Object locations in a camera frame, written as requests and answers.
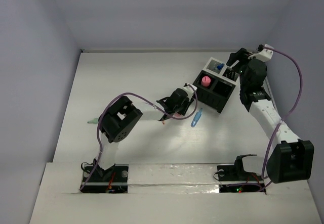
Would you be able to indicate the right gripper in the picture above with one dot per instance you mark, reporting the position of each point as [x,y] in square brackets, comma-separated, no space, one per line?
[242,55]

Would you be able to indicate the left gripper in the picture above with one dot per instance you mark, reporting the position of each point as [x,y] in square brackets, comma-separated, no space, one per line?
[167,105]

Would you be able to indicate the green translucent highlighter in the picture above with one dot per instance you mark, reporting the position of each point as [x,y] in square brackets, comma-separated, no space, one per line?
[93,121]

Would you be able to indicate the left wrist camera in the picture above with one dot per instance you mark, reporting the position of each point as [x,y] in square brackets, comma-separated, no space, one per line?
[190,90]

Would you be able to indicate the black slotted organizer box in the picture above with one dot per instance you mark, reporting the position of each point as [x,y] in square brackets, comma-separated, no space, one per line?
[216,94]

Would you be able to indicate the pink translucent highlighter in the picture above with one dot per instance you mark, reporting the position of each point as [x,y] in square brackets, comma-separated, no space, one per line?
[178,116]

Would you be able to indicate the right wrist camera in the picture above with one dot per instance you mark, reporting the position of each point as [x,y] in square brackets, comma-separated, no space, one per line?
[264,53]

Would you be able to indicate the blue cap black highlighter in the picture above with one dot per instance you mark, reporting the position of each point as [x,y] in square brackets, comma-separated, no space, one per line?
[220,66]

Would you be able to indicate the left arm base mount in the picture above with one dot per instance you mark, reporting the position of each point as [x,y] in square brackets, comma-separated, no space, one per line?
[111,181]

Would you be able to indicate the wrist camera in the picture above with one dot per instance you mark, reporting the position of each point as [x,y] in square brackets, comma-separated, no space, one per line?
[190,90]
[264,53]

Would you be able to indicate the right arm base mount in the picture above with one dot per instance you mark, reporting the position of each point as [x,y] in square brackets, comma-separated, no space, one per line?
[233,178]

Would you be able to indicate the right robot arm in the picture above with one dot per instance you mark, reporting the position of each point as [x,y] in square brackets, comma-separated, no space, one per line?
[288,158]

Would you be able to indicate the white organizer box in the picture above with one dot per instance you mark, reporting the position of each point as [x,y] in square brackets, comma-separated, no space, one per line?
[221,71]

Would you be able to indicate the blue translucent highlighter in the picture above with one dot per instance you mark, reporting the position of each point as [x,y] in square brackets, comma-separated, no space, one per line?
[196,117]

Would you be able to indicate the pink cap black highlighter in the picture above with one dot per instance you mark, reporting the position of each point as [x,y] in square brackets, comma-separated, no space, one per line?
[206,81]

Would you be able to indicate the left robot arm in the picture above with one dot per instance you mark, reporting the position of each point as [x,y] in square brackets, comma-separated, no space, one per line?
[125,111]

